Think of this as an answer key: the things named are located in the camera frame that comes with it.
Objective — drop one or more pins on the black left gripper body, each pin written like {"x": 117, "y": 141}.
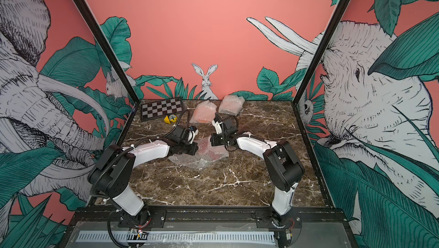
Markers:
{"x": 186, "y": 147}

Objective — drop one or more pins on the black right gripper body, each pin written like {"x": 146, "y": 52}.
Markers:
{"x": 220, "y": 139}

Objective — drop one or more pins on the red floral dinner plate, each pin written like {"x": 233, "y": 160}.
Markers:
{"x": 207, "y": 151}

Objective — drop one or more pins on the clear bubble wrap sheet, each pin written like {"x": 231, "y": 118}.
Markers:
{"x": 195, "y": 161}

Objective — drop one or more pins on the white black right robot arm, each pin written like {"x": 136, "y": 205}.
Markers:
{"x": 283, "y": 165}

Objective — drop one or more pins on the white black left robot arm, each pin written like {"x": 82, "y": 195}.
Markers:
{"x": 110, "y": 176}

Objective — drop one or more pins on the right bubble wrapped plate bundle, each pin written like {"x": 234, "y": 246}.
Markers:
{"x": 231, "y": 105}

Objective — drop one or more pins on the left pink bubble wrapped bundle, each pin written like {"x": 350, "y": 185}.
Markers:
{"x": 204, "y": 112}

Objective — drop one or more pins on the small yellow toy block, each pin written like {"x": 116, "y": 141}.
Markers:
{"x": 170, "y": 119}

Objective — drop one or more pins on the black white chessboard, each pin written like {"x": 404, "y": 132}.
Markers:
{"x": 162, "y": 108}

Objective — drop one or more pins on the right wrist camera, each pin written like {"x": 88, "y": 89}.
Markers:
{"x": 217, "y": 125}

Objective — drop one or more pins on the black right frame post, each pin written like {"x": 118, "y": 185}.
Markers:
{"x": 327, "y": 35}

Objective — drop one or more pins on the black frame post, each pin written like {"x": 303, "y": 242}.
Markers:
{"x": 99, "y": 35}
{"x": 327, "y": 35}

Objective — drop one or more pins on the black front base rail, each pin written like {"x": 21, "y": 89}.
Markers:
{"x": 158, "y": 216}

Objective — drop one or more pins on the black left frame post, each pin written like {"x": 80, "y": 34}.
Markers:
{"x": 99, "y": 35}

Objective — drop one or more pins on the white slotted cable duct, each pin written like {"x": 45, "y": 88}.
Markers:
{"x": 265, "y": 238}

